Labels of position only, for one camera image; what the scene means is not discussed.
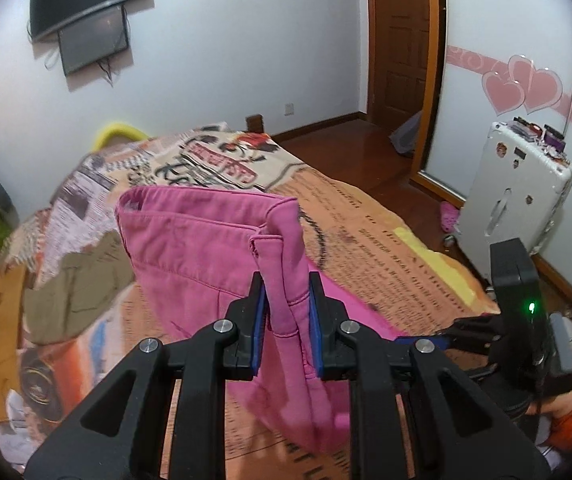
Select olive green pants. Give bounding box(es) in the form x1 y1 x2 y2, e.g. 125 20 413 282
22 231 134 344

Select pink slipper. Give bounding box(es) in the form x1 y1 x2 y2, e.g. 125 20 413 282
439 202 460 234

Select lower wall-mounted monitor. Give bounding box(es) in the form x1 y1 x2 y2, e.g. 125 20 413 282
57 6 130 77

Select person's right hand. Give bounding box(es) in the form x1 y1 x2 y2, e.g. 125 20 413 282
526 391 572 418

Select white suitcase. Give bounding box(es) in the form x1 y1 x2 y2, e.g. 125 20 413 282
454 117 572 280

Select newspaper print bed cover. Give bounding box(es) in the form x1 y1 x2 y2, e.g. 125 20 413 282
0 129 494 479

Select brown wooden door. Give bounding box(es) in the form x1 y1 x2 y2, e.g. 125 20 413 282
367 0 446 131

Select pink pants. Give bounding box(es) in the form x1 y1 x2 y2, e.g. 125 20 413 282
114 184 408 456

